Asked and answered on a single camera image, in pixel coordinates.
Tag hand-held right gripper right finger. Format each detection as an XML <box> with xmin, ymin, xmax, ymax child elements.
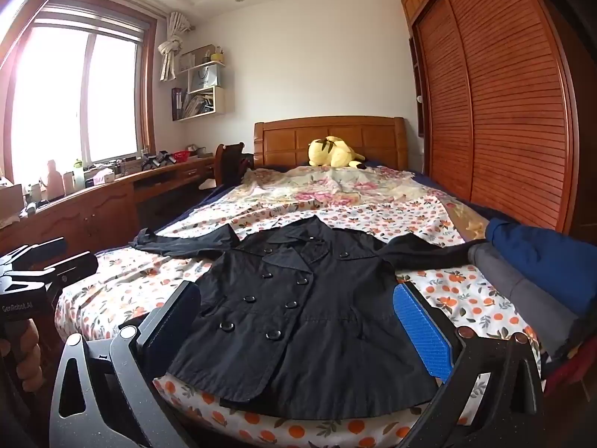
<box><xmin>392</xmin><ymin>279</ymin><xmax>546</xmax><ymax>448</ymax></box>

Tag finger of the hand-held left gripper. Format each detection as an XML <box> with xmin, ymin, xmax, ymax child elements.
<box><xmin>46</xmin><ymin>252</ymin><xmax>100</xmax><ymax>286</ymax></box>
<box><xmin>0</xmin><ymin>238</ymin><xmax>67</xmax><ymax>274</ymax></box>

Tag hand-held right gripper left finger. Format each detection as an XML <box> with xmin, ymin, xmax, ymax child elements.
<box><xmin>48</xmin><ymin>281</ymin><xmax>202</xmax><ymax>448</ymax></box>

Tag black double-breasted coat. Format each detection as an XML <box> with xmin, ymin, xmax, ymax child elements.
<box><xmin>129</xmin><ymin>216</ymin><xmax>488</xmax><ymax>406</ymax></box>

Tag person's left hand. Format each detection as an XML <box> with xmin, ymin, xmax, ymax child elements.
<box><xmin>0</xmin><ymin>318</ymin><xmax>44</xmax><ymax>383</ymax></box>

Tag orange fruit print bedsheet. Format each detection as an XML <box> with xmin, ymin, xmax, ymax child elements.
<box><xmin>53</xmin><ymin>196</ymin><xmax>544</xmax><ymax>448</ymax></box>

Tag wooden desk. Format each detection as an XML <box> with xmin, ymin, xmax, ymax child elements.
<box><xmin>0</xmin><ymin>154</ymin><xmax>220</xmax><ymax>262</ymax></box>

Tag white bottle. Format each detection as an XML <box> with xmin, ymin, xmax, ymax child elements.
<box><xmin>46</xmin><ymin>159</ymin><xmax>65</xmax><ymax>199</ymax></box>

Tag folded grey garment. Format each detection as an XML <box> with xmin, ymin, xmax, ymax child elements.
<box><xmin>468</xmin><ymin>243</ymin><xmax>584</xmax><ymax>360</ymax></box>

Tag yellow patterned cloth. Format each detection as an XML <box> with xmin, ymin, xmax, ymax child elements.
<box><xmin>448</xmin><ymin>205</ymin><xmax>488</xmax><ymax>240</ymax></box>

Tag black desk gadgets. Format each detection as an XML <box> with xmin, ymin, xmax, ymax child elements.
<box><xmin>142</xmin><ymin>149</ymin><xmax>176</xmax><ymax>169</ymax></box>

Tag folded blue garment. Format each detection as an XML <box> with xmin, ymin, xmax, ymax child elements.
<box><xmin>485</xmin><ymin>218</ymin><xmax>597</xmax><ymax>315</ymax></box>

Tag wooden chair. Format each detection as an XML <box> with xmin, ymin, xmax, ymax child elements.
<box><xmin>215</xmin><ymin>142</ymin><xmax>253</xmax><ymax>188</ymax></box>

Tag window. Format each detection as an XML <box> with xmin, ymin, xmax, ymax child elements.
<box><xmin>9</xmin><ymin>16</ymin><xmax>157</xmax><ymax>183</ymax></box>

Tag pink floral blanket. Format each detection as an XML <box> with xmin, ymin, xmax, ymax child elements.
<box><xmin>240</xmin><ymin>164</ymin><xmax>467</xmax><ymax>225</ymax></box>

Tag wooden bed headboard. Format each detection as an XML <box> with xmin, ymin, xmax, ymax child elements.
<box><xmin>254</xmin><ymin>116</ymin><xmax>410</xmax><ymax>171</ymax></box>

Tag yellow plush toy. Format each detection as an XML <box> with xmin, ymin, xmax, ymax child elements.
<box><xmin>308</xmin><ymin>136</ymin><xmax>367</xmax><ymax>169</ymax></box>

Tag white paper bag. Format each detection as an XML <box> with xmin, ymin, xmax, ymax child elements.
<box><xmin>189</xmin><ymin>64</ymin><xmax>218</xmax><ymax>94</ymax></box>

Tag tied white curtain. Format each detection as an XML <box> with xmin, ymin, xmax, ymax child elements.
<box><xmin>157</xmin><ymin>12</ymin><xmax>192</xmax><ymax>81</ymax></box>

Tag wooden slatted wardrobe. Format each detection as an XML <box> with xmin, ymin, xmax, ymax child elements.
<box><xmin>401</xmin><ymin>0</ymin><xmax>581</xmax><ymax>243</ymax></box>

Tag wooden corner shelf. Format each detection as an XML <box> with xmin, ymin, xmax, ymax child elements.
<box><xmin>408</xmin><ymin>37</ymin><xmax>426</xmax><ymax>138</ymax></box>

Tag white wall shelf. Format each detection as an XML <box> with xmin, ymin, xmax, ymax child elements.
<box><xmin>172</xmin><ymin>45</ymin><xmax>227</xmax><ymax>122</ymax></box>

